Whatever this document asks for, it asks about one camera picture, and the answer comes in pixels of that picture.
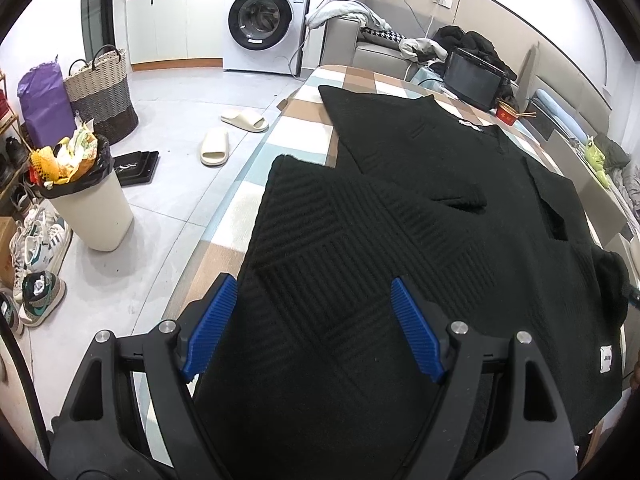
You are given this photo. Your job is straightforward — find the dark glass door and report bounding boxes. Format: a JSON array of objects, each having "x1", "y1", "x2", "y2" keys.
[{"x1": 80, "y1": 0, "x2": 117, "y2": 62}]

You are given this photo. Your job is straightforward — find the purple bag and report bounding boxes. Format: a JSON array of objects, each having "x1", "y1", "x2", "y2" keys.
[{"x1": 17, "y1": 57, "x2": 76, "y2": 150}]

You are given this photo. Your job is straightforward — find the checkered bed sheet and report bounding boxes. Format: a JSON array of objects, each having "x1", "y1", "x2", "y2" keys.
[{"x1": 130, "y1": 64, "x2": 640, "y2": 466}]

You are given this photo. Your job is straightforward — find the white trash bin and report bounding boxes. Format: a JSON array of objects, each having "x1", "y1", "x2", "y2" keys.
[{"x1": 31, "y1": 135, "x2": 135, "y2": 252}]

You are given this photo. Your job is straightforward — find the beige slipper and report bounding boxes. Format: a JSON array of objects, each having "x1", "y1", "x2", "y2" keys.
[
  {"x1": 200, "y1": 127, "x2": 230, "y2": 167},
  {"x1": 221, "y1": 110, "x2": 270, "y2": 134}
]

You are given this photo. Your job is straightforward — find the black knitted sweater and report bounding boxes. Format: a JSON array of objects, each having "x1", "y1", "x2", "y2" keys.
[{"x1": 192, "y1": 85, "x2": 631, "y2": 480}]

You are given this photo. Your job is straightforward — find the yellow green toy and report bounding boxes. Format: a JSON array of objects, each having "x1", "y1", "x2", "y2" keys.
[{"x1": 582, "y1": 135, "x2": 614, "y2": 189}]

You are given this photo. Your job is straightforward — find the black cable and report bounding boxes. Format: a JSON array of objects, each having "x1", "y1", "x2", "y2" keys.
[{"x1": 0, "y1": 310, "x2": 51, "y2": 466}]

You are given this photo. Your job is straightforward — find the black jacket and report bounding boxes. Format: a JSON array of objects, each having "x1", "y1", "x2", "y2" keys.
[{"x1": 432, "y1": 25, "x2": 518, "y2": 83}]

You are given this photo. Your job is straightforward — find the white washing machine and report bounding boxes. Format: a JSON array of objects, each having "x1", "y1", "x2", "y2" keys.
[{"x1": 222, "y1": 0, "x2": 315, "y2": 77}]

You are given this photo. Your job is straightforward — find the light grey cloth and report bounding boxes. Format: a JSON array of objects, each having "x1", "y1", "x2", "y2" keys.
[{"x1": 305, "y1": 0, "x2": 392, "y2": 32}]

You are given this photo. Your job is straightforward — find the light blue pillow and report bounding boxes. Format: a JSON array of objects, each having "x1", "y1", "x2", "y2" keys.
[{"x1": 532, "y1": 89, "x2": 576, "y2": 142}]

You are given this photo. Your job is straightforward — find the crumpled wrappers in bin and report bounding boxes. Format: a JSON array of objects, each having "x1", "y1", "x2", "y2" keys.
[{"x1": 30, "y1": 120, "x2": 99, "y2": 186}]

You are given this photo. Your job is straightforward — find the black tray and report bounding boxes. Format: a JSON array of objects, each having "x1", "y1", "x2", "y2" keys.
[{"x1": 112, "y1": 150, "x2": 161, "y2": 189}]

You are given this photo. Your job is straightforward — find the woven laundry basket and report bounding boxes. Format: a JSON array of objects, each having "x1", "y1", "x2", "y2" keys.
[{"x1": 63, "y1": 45, "x2": 139, "y2": 146}]

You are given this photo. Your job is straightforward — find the grey sofa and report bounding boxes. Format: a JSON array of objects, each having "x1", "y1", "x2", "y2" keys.
[{"x1": 324, "y1": 12, "x2": 451, "y2": 83}]

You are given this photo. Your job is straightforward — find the white green sneaker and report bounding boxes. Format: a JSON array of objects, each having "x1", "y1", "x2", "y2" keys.
[{"x1": 10, "y1": 205, "x2": 74, "y2": 275}]

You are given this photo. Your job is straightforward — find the white floor cabinet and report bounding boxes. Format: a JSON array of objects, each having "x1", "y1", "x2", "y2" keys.
[{"x1": 124, "y1": 0, "x2": 227, "y2": 70}]

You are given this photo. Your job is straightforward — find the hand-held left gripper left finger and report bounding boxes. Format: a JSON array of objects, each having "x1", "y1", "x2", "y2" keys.
[{"x1": 47, "y1": 272, "x2": 238, "y2": 480}]

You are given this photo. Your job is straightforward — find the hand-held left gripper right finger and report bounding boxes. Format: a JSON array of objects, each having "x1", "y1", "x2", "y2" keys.
[{"x1": 390, "y1": 276, "x2": 579, "y2": 480}]

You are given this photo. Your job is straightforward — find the grey green sneaker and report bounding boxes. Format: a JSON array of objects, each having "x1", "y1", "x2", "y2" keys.
[{"x1": 12, "y1": 270, "x2": 67, "y2": 328}]

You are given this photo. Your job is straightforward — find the wooden shoe rack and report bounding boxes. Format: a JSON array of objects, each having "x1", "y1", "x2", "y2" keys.
[{"x1": 0, "y1": 72, "x2": 32, "y2": 211}]

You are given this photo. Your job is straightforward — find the red bowl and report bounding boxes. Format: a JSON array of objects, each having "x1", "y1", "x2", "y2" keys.
[{"x1": 496, "y1": 101, "x2": 524, "y2": 126}]

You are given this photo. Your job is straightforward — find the pale grey garment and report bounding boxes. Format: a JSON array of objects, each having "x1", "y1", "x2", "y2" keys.
[{"x1": 397, "y1": 37, "x2": 449, "y2": 64}]

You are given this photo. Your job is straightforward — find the houndstooth pillow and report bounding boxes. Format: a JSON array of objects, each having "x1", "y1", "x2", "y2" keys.
[{"x1": 360, "y1": 27, "x2": 408, "y2": 46}]

